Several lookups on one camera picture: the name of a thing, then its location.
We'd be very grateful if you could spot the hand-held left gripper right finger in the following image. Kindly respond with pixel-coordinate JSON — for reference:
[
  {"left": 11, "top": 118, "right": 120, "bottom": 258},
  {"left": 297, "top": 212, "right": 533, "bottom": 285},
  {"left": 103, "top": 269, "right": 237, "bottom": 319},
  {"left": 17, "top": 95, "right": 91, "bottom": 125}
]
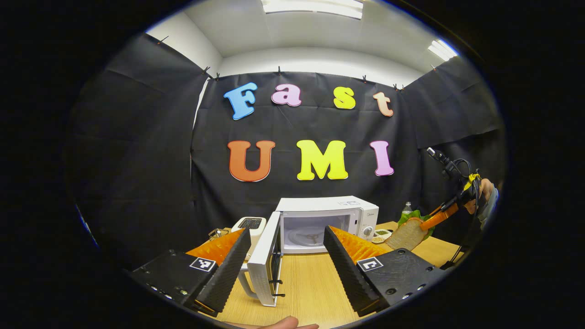
[{"left": 323, "top": 225, "right": 451, "bottom": 317}]

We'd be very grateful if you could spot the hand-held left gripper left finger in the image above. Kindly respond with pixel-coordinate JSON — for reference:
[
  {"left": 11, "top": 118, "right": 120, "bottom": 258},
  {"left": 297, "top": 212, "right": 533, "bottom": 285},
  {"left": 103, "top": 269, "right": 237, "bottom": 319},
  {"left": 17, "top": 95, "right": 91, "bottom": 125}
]
[{"left": 129, "top": 228, "right": 252, "bottom": 317}]

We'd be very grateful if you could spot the lettuce bread sandwich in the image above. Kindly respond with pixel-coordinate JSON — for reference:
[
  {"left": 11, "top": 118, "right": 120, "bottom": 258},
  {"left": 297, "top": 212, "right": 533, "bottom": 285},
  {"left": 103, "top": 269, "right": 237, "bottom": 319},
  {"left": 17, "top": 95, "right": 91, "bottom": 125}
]
[{"left": 385, "top": 209, "right": 435, "bottom": 251}]

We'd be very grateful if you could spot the white microwave oven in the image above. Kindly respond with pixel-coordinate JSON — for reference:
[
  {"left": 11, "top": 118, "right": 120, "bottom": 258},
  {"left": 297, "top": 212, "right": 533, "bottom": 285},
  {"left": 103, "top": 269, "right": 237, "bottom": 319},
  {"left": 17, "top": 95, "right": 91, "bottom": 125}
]
[{"left": 238, "top": 196, "right": 379, "bottom": 308}]

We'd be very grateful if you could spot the white toaster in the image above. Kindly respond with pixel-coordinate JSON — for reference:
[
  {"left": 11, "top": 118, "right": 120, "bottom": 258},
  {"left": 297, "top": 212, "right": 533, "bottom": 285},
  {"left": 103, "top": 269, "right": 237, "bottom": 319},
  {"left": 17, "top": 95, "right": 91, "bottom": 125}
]
[{"left": 231, "top": 217, "right": 267, "bottom": 261}]

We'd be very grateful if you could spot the small ceiling light panel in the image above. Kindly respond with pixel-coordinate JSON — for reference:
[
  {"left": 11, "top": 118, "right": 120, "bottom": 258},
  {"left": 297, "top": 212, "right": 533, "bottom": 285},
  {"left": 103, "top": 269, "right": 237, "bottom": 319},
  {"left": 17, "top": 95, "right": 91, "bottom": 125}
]
[{"left": 428, "top": 40, "right": 458, "bottom": 61}]

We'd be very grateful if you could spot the black backdrop cloth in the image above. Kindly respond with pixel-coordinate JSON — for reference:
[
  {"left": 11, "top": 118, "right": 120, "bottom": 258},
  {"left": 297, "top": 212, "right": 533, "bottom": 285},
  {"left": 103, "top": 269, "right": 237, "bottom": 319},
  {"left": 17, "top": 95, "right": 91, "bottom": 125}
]
[{"left": 69, "top": 33, "right": 508, "bottom": 270}]

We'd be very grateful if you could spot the large ceiling light panel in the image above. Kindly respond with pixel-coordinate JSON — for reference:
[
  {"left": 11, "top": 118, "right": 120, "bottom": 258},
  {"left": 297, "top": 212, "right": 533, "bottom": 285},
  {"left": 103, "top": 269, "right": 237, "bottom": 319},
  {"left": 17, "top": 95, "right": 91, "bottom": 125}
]
[{"left": 261, "top": 0, "right": 364, "bottom": 20}]

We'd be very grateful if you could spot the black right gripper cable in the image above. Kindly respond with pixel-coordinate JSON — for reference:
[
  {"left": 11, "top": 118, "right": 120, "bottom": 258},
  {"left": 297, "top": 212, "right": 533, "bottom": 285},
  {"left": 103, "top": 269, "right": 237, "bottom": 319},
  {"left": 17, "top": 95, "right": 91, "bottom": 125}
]
[{"left": 446, "top": 158, "right": 481, "bottom": 204}]

